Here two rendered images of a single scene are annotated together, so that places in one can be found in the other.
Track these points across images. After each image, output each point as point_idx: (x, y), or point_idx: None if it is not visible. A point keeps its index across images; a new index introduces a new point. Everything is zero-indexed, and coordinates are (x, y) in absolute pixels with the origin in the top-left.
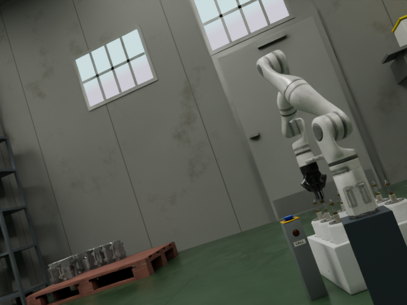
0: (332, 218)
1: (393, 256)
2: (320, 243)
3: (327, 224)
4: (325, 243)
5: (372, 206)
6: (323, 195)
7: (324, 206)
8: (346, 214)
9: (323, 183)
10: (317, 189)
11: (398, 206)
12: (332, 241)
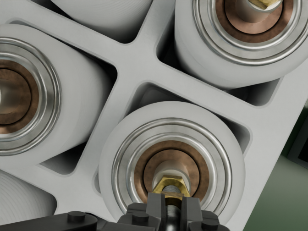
0: (185, 123)
1: None
2: (268, 176)
3: (233, 135)
4: (294, 107)
5: None
6: (152, 199)
7: None
8: (68, 120)
9: (43, 230)
10: (214, 225)
11: None
12: (251, 104)
